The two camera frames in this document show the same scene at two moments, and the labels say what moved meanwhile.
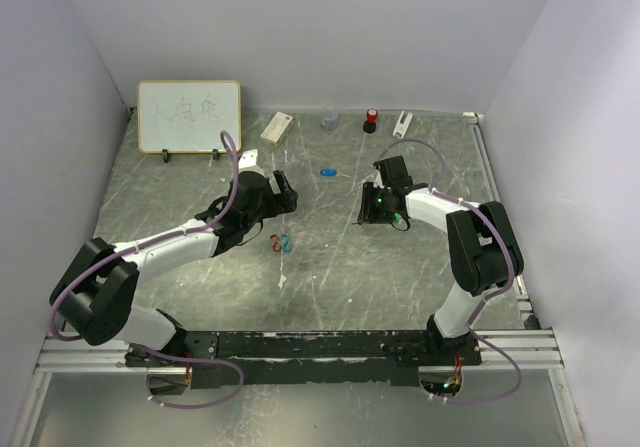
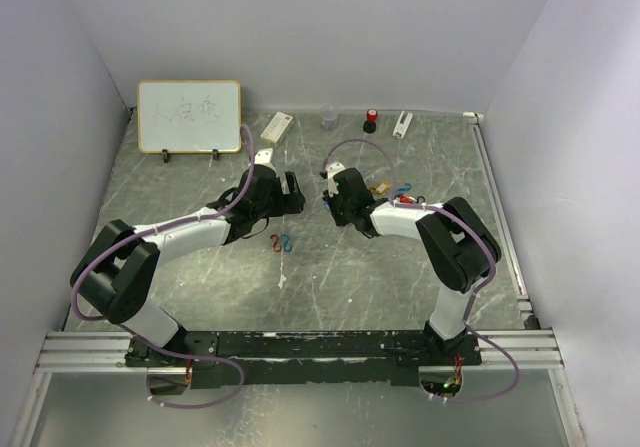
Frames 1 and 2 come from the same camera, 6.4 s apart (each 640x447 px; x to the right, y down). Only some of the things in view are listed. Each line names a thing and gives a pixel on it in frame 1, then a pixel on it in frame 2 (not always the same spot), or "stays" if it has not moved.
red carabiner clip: [276, 245] stays
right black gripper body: [383, 213] to [341, 211]
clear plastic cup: [330, 113] stays
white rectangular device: [402, 127] stays
